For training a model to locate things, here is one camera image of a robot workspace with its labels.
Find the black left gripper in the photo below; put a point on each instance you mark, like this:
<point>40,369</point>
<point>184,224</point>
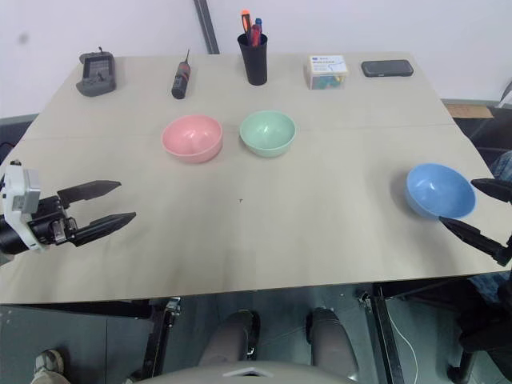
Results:
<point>48,224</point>

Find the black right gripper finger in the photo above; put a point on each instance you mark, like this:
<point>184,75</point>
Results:
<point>476,235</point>
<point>496,189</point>

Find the blue jeans knee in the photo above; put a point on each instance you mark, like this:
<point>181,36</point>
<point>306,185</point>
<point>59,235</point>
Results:
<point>505,165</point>

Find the blue plastic bowl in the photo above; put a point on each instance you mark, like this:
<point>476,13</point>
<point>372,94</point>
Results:
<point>440,190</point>

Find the brown cardboard piece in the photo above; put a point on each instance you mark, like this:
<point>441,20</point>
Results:
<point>468,110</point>

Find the black office chair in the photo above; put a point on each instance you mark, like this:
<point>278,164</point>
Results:
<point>480,320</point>

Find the pink plastic bowl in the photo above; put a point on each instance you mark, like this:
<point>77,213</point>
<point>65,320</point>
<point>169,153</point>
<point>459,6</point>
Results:
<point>192,138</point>

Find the black metal table leg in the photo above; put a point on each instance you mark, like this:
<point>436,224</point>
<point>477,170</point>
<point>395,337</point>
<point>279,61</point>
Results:
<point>384,340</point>
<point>160,340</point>

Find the black red screwdriver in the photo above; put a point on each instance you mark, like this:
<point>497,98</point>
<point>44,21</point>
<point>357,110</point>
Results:
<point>181,80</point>

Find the black smartphone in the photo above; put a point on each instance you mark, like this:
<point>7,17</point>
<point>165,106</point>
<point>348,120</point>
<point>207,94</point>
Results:
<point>387,68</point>

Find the grey sneaker shoe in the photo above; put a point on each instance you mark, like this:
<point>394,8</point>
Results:
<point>49,366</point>

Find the dark grey rounded shape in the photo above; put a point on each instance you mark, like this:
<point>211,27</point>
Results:
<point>332,344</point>
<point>228,340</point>

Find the green plastic bowl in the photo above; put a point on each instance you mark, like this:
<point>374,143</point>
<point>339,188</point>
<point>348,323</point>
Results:
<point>267,134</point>

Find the clear box of push pins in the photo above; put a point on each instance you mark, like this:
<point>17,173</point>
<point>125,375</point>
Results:
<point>327,72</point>

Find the black pen cup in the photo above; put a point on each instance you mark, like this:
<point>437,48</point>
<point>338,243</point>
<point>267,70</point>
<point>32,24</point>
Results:
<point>254,64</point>

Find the grey curved robot body panel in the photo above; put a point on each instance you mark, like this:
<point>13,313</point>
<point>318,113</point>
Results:
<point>248,374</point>

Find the red pen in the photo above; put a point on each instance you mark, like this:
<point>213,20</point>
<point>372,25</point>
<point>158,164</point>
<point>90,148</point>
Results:
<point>254,35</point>

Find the blue pen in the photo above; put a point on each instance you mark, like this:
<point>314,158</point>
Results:
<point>258,28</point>

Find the grey wall strip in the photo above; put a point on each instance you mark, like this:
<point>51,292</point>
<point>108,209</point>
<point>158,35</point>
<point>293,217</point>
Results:
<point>207,26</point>

